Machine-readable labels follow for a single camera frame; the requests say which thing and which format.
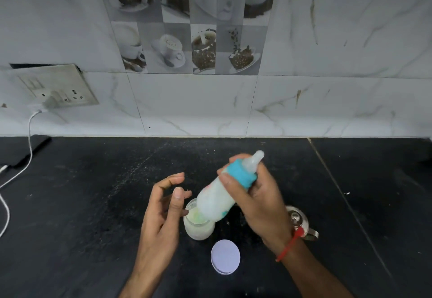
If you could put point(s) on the lilac jar lid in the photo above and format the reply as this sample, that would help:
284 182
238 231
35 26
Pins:
225 257

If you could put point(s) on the white charger plug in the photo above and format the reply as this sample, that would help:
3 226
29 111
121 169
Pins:
42 105

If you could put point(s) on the glass milk powder jar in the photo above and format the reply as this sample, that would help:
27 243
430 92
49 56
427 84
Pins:
197 228

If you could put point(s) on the clear plastic baby bottle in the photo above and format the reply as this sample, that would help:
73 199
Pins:
212 200

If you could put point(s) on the person's left forearm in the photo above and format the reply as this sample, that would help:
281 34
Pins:
138 289

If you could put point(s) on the grey wall socket plate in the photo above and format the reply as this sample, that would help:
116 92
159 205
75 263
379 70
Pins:
57 85

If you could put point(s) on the person's right hand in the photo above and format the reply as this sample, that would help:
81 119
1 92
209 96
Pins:
266 206

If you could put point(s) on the small steel pot with lid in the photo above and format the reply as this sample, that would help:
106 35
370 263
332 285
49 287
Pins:
300 221

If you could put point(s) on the blue bottle cap with nipple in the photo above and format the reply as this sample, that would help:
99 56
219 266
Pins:
241 171

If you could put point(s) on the person's right forearm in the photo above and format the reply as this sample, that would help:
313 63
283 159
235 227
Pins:
314 274

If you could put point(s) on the person's left hand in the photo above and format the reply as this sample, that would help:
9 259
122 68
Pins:
158 233

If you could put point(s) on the black phone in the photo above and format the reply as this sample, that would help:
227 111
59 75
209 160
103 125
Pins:
30 149

